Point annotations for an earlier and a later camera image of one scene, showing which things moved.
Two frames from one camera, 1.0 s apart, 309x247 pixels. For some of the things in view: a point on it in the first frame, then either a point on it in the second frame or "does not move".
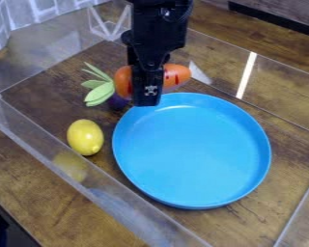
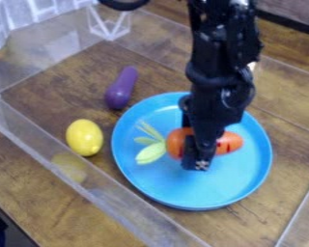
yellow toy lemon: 85,137 does not move
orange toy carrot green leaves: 100,86 → 228,145
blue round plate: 193,152 does not move
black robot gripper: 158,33 → 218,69
